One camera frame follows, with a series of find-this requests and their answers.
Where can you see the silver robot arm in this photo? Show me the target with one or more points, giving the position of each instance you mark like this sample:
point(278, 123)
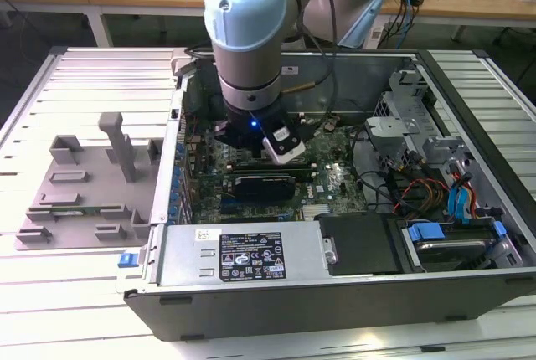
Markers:
point(247, 42)

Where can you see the black RAM slot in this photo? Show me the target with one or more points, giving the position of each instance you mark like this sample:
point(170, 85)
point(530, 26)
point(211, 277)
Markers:
point(303, 176)
point(247, 167)
point(243, 163)
point(251, 171)

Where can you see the black graphics card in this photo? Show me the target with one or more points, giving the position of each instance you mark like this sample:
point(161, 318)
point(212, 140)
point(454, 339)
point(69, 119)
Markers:
point(264, 192)

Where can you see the white case sticker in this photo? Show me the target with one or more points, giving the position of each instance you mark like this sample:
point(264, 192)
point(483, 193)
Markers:
point(290, 70)

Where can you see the round coin battery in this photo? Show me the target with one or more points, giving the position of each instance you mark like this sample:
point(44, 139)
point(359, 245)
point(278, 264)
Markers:
point(331, 125)

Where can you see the green motherboard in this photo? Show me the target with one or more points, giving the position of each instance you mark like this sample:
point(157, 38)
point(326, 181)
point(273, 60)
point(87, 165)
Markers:
point(335, 176)

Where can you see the silver chipset heatsink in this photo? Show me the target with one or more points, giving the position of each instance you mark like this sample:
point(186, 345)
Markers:
point(316, 212)

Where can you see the silver power supply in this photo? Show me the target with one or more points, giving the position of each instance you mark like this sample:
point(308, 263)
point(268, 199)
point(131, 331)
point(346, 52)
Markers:
point(184, 255)

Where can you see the metal drive cage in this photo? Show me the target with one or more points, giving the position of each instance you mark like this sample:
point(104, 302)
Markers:
point(391, 130)

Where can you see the grey parts rack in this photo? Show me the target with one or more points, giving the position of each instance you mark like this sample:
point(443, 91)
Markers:
point(96, 192)

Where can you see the black plastic shroud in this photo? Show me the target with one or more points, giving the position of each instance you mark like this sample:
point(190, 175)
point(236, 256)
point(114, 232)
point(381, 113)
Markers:
point(360, 243)

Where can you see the blue case latch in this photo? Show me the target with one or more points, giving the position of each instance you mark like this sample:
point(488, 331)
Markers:
point(127, 260)

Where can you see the black PC case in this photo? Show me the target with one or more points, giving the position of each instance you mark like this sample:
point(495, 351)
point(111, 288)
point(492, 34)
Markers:
point(293, 314)

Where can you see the hard disk in blue carrier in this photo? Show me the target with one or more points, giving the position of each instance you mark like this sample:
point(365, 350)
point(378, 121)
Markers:
point(452, 251)

